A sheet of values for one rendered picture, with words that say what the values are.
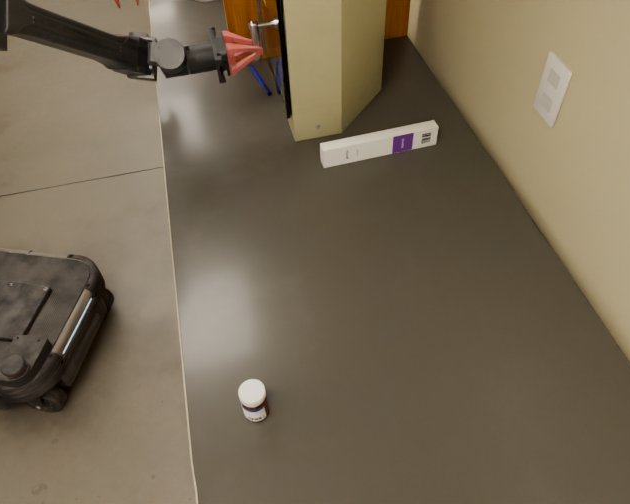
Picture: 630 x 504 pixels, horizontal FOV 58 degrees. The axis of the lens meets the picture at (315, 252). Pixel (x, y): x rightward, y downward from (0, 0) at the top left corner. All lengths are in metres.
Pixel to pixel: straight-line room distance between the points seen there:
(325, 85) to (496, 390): 0.70
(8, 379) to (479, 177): 1.43
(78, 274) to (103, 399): 0.44
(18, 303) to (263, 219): 1.17
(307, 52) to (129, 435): 1.35
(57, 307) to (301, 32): 1.29
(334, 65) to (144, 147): 1.85
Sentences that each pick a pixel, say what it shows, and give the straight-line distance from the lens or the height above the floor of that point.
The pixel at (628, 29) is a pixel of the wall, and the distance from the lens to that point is 0.97.
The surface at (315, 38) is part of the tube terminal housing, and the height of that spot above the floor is 1.18.
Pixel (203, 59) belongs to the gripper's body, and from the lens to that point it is 1.21.
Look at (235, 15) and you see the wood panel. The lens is 1.55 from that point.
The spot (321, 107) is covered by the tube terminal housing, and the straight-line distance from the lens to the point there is 1.27.
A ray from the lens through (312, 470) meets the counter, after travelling 0.86.
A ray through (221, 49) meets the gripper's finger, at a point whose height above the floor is 1.17.
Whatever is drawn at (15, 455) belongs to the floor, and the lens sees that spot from 2.14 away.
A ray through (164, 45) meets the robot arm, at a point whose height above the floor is 1.22.
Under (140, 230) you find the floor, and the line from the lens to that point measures 2.54.
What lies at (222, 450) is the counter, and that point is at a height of 0.94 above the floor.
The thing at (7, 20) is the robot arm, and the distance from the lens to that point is 0.97.
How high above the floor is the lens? 1.75
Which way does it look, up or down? 50 degrees down
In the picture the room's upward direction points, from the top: 3 degrees counter-clockwise
